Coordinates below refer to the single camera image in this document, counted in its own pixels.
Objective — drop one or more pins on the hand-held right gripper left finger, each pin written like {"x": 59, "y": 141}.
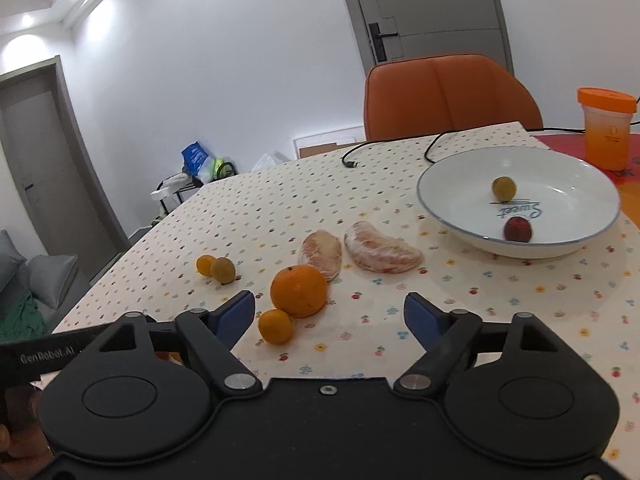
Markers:
{"x": 235, "y": 317}

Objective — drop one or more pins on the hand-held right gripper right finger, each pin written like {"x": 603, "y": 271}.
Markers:
{"x": 420, "y": 317}

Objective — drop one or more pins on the small round tangerine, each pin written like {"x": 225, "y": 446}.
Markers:
{"x": 275, "y": 326}

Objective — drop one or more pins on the green-brown plum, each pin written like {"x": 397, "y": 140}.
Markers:
{"x": 223, "y": 270}

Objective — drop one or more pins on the tiny orange kumquat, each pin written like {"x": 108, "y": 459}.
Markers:
{"x": 203, "y": 265}

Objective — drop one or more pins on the large orange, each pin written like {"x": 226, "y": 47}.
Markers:
{"x": 298, "y": 291}

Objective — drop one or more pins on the peeled pomelo segment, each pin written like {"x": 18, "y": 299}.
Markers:
{"x": 380, "y": 252}
{"x": 321, "y": 255}

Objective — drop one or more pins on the red plum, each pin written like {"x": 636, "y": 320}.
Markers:
{"x": 517, "y": 230}

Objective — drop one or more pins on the yellow-green plum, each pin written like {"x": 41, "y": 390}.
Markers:
{"x": 503, "y": 188}

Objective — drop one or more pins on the white plate with blue rim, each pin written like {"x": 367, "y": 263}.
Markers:
{"x": 550, "y": 180}

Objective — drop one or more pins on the person's left hand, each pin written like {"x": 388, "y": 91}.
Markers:
{"x": 17, "y": 410}

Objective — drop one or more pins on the green cloth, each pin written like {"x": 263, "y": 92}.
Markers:
{"x": 17, "y": 317}

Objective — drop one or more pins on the grey sofa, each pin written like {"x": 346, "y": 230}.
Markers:
{"x": 50, "y": 275}

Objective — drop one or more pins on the floral tablecloth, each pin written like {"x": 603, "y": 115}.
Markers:
{"x": 350, "y": 195}

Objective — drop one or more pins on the yellow-green package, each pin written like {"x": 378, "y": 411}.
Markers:
{"x": 217, "y": 167}

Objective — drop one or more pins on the white plastic bag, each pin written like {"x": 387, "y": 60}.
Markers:
{"x": 265, "y": 162}

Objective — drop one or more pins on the blue plastic bag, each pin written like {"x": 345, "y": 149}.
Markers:
{"x": 195, "y": 157}

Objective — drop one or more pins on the brown cardboard sheet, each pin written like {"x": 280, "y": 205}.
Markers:
{"x": 330, "y": 149}

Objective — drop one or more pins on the dark grey side door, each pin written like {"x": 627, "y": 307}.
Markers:
{"x": 45, "y": 160}

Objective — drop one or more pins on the white framed board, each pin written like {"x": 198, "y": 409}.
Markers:
{"x": 320, "y": 137}

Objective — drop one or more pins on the orange chair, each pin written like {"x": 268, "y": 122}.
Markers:
{"x": 450, "y": 95}

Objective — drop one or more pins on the red printed tablecloth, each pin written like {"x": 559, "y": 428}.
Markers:
{"x": 565, "y": 142}

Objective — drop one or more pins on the orange cup with lid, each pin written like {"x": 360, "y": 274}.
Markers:
{"x": 606, "y": 135}

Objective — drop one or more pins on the round ceiling light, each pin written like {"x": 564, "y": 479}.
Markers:
{"x": 27, "y": 20}

